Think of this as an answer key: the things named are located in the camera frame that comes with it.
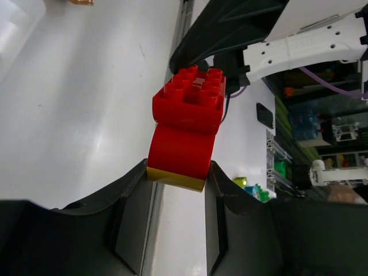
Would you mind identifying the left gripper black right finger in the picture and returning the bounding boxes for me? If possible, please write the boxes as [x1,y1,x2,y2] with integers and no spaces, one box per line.
[205,162,367,275]

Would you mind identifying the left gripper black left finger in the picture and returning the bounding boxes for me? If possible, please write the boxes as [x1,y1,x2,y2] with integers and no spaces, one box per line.
[1,160,152,275]

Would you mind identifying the brown 2x2 lego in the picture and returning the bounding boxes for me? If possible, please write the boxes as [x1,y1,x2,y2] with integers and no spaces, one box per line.
[68,0,94,6]

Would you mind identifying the yellow striped lego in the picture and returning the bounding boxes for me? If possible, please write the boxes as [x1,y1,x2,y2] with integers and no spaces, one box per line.
[147,167,205,192]

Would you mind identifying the red curved lego brick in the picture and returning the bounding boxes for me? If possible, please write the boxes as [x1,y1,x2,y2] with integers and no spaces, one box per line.
[148,124,215,179]

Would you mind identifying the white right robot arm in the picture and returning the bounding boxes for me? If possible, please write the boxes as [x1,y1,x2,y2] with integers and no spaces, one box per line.
[170,1,367,82]

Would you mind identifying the white compartment sorting tray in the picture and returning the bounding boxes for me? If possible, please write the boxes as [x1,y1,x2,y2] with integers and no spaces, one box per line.
[1,0,46,79]

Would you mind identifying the aluminium side rail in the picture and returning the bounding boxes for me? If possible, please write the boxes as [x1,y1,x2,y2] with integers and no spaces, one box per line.
[266,131,294,195]

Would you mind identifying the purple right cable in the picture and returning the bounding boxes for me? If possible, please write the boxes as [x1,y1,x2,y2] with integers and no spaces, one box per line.
[227,66,368,100]

